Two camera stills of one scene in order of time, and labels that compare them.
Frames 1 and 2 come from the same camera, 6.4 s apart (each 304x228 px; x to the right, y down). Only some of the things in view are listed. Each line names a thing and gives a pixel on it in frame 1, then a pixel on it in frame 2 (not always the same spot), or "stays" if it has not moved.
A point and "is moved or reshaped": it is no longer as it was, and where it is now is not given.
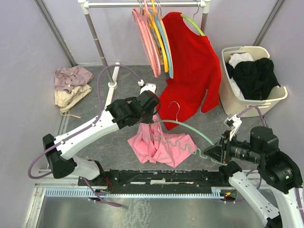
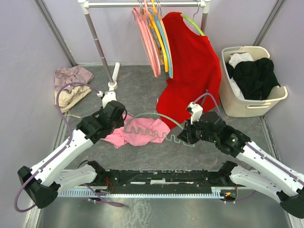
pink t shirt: x=150 y=144 is moved or reshaped
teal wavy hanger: x=180 y=144 to x=126 y=130
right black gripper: x=221 y=153 to x=186 y=135
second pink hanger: x=149 y=33 stays
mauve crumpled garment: x=66 y=78 stays
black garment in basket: x=257 y=77 stays
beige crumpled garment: x=64 y=99 stays
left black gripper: x=150 y=118 to x=120 y=123
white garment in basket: x=234 y=59 stays
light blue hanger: x=168 y=52 stays
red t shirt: x=196 y=68 stays
